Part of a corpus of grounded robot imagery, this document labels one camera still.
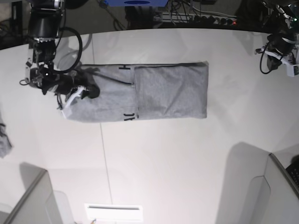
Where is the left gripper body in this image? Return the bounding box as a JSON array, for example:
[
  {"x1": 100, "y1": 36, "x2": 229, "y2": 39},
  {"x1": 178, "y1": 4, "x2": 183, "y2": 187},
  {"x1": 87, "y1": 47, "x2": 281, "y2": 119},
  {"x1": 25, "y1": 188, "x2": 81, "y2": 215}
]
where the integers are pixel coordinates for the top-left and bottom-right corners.
[{"x1": 266, "y1": 34, "x2": 297, "y2": 56}]

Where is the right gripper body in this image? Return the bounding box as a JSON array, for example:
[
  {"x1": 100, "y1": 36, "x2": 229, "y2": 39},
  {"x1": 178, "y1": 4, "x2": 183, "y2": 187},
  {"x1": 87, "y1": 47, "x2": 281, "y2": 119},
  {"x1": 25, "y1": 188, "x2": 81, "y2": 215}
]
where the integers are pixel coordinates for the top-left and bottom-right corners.
[{"x1": 42, "y1": 74, "x2": 82, "y2": 95}]

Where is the grey T-shirt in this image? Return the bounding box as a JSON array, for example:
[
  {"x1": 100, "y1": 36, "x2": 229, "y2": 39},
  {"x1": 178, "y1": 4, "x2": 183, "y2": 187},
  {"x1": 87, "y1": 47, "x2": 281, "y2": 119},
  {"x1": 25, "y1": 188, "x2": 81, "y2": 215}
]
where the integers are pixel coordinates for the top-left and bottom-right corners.
[{"x1": 67, "y1": 62, "x2": 208, "y2": 123}]

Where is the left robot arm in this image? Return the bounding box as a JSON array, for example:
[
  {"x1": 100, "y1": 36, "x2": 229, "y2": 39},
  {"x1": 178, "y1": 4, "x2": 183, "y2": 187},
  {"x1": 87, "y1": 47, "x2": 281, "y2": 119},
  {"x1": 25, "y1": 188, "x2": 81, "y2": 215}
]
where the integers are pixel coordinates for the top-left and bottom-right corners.
[{"x1": 255, "y1": 0, "x2": 299, "y2": 77}]

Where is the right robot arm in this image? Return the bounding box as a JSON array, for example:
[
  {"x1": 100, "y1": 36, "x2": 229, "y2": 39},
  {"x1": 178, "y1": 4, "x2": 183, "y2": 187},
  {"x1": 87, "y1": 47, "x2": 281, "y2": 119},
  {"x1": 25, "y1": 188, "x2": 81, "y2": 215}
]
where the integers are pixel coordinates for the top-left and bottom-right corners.
[{"x1": 24, "y1": 0, "x2": 100, "y2": 98}]

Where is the grey cloth at left edge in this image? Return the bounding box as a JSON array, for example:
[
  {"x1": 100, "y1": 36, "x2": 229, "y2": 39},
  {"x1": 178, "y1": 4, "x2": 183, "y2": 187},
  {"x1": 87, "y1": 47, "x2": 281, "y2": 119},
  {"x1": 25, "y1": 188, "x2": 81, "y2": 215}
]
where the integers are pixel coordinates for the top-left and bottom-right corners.
[{"x1": 0, "y1": 114, "x2": 13, "y2": 158}]

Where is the black power strip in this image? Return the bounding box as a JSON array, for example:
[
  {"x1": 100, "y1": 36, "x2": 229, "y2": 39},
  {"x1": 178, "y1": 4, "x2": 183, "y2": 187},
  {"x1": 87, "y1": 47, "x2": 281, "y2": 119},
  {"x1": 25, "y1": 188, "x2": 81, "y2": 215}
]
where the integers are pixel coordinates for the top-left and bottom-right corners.
[{"x1": 192, "y1": 15, "x2": 237, "y2": 26}]

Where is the blue box at top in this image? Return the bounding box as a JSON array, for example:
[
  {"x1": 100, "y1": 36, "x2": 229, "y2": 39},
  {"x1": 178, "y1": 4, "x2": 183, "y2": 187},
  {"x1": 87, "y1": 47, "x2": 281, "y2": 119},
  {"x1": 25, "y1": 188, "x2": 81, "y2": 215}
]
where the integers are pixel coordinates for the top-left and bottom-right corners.
[{"x1": 104, "y1": 0, "x2": 168, "y2": 7}]

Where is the black keyboard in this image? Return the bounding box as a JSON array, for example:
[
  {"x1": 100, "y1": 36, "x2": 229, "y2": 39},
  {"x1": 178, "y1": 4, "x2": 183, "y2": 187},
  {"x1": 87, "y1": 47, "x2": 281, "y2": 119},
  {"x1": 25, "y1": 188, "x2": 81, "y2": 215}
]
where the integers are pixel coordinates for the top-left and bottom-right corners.
[{"x1": 286, "y1": 162, "x2": 299, "y2": 187}]

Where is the grey partition right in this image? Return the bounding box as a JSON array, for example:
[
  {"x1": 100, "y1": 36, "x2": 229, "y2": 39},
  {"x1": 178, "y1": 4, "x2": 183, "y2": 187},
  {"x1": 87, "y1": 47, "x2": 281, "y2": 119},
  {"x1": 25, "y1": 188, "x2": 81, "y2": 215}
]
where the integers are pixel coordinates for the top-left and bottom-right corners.
[{"x1": 240, "y1": 154, "x2": 299, "y2": 224}]

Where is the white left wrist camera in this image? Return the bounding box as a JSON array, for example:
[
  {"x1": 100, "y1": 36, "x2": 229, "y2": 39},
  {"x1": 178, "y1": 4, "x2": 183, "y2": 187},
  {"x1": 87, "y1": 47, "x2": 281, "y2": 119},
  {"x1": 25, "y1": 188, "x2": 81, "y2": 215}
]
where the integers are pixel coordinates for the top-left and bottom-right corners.
[{"x1": 254, "y1": 47, "x2": 299, "y2": 77}]

